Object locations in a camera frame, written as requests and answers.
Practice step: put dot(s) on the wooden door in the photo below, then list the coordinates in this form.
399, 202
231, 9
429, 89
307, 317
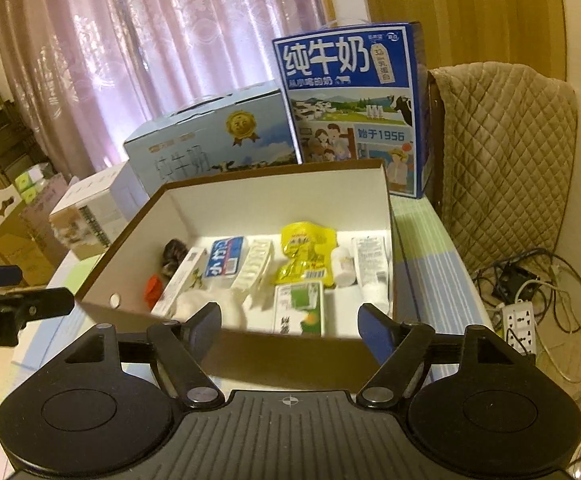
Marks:
470, 10

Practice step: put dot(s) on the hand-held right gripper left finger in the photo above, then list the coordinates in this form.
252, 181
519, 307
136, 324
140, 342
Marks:
205, 325

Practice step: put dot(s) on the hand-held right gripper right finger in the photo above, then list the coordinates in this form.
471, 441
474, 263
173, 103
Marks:
373, 332

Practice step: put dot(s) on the blue white toothpaste tube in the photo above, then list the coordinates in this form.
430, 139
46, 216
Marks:
370, 270

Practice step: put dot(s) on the white power strip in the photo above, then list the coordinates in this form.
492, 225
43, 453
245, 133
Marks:
518, 325

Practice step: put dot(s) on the light blue milk carton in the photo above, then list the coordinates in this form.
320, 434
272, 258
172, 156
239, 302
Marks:
210, 130

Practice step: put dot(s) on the white hair claw clip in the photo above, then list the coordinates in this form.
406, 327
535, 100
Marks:
255, 265

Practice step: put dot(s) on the yellow snack packet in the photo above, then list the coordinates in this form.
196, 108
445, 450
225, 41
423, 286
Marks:
305, 250

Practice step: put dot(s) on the white printed box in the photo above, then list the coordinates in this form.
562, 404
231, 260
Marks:
95, 200

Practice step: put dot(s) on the white medicine box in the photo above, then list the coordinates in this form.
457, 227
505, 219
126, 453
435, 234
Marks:
185, 275

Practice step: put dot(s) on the pink curtain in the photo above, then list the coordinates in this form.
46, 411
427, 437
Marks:
145, 35

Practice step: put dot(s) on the stack of green tissue packs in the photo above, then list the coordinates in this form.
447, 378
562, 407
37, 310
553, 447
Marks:
30, 185

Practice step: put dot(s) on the chair with quilted cover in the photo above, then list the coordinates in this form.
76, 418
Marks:
505, 160

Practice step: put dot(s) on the red snack packet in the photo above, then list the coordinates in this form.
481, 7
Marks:
153, 290

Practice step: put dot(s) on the black scrunchie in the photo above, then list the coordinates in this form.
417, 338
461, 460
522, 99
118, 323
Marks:
173, 252

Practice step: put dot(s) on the cardboard boxes on floor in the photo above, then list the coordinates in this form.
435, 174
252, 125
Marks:
40, 220

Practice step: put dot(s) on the blue white soap box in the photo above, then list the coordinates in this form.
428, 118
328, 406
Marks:
225, 255

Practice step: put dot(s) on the brown cardboard box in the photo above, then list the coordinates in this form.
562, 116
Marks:
280, 200

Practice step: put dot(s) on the small white bottle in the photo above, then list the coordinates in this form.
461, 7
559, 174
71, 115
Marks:
343, 270

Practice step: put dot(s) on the dark blue milk carton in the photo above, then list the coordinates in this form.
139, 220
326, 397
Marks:
345, 85

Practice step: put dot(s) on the green carton box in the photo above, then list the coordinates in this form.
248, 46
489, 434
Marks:
300, 305

